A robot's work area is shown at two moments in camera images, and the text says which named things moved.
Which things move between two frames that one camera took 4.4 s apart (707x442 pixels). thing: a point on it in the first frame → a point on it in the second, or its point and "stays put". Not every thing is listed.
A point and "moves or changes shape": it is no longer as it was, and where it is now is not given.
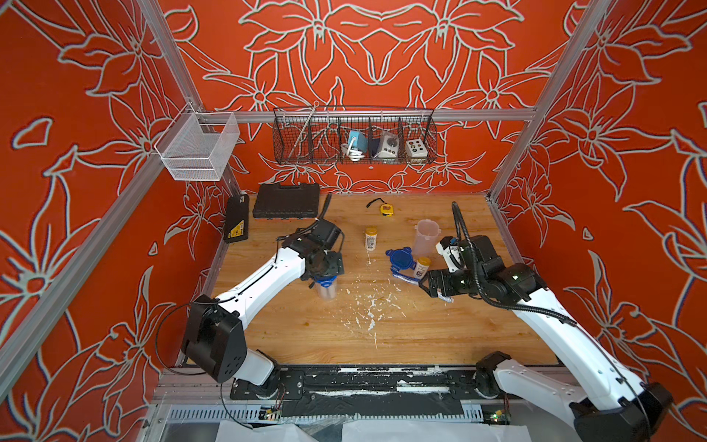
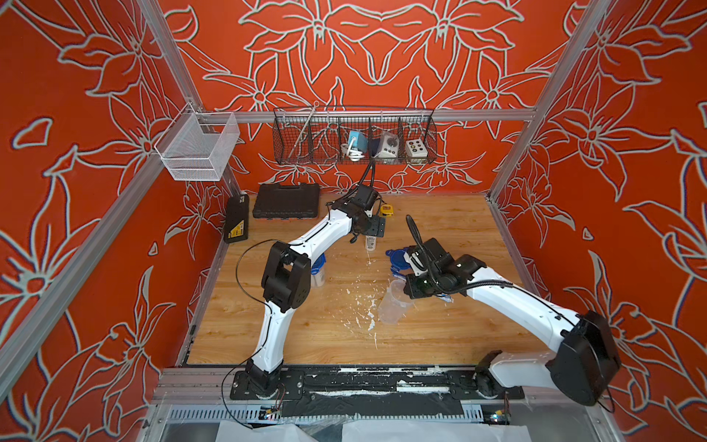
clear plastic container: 426,238 → 395,303
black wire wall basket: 337,135 stays put
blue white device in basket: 357,145 stays put
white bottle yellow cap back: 371,234 stays put
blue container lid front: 326,281 moves or changes shape
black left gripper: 337,265 → 377,226
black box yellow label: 237,219 stays put
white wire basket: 196,145 stays put
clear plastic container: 328,294 moves or changes shape
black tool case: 286,201 stays put
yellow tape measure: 387,209 stays put
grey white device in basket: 388,146 stays put
